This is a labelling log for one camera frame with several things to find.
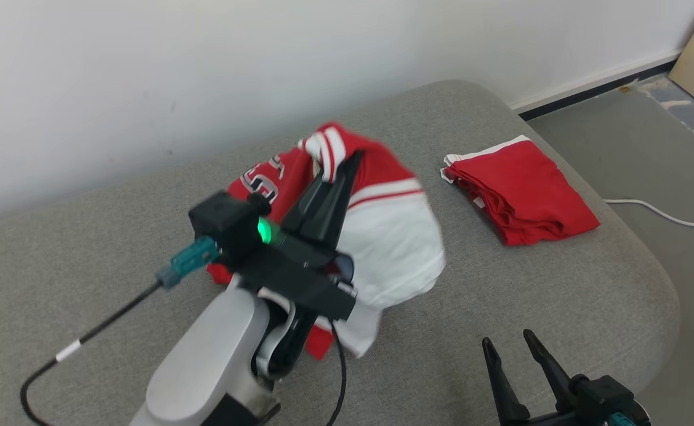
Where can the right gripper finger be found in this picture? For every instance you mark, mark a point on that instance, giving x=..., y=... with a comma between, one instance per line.
x=548, y=367
x=503, y=384

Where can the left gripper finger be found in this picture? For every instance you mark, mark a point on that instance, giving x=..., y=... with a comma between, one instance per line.
x=305, y=207
x=338, y=201

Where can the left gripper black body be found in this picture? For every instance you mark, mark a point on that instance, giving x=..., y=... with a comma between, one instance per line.
x=299, y=272

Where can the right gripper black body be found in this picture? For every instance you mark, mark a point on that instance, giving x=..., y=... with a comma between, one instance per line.
x=559, y=419

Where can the red Bulls jersey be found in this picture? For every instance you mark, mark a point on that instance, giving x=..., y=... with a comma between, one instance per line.
x=388, y=248

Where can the red shorts with white stripe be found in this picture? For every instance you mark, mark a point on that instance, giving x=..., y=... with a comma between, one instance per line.
x=524, y=195

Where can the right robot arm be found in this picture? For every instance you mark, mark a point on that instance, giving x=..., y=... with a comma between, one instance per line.
x=642, y=415

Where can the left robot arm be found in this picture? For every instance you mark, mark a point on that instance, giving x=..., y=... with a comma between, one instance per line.
x=205, y=367

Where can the grey fabric sofa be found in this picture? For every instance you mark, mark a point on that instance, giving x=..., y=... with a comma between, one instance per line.
x=86, y=266

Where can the black and white baseboard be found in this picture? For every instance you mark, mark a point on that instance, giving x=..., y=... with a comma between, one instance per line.
x=595, y=86

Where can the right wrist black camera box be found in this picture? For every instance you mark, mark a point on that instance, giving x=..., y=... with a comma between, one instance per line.
x=601, y=393

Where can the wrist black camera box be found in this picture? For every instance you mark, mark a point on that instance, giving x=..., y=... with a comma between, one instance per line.
x=601, y=393
x=228, y=225

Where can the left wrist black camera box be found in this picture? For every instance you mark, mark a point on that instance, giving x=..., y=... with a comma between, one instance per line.
x=228, y=225

